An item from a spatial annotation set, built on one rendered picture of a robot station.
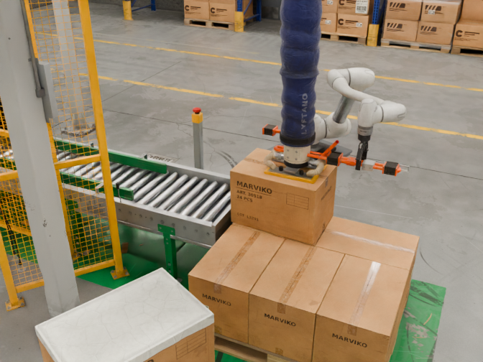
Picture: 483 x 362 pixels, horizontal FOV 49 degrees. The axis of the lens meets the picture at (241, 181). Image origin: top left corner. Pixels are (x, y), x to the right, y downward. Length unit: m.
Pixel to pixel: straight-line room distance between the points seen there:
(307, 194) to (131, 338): 1.56
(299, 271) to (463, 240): 1.94
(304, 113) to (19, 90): 1.59
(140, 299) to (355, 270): 1.46
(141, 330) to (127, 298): 0.21
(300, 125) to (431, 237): 1.92
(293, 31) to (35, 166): 1.61
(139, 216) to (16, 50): 1.52
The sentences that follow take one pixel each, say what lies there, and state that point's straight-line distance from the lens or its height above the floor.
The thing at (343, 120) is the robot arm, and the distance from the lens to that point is 4.10.
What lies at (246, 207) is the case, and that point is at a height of 0.70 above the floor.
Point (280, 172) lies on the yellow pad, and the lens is 3.43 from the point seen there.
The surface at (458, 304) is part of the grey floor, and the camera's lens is 4.16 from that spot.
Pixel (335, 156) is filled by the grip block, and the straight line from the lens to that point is 3.39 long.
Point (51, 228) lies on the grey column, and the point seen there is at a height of 0.82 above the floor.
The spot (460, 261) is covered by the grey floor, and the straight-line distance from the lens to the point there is 4.59.
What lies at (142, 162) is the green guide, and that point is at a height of 0.62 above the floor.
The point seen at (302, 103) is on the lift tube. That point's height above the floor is 1.44.
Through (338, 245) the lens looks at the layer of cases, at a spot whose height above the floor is 0.54.
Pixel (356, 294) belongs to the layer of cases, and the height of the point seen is 0.54.
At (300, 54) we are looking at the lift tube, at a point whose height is 1.74.
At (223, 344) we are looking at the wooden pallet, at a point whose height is 0.02.
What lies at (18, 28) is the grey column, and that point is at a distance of 2.94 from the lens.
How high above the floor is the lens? 2.57
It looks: 29 degrees down
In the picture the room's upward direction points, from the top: straight up
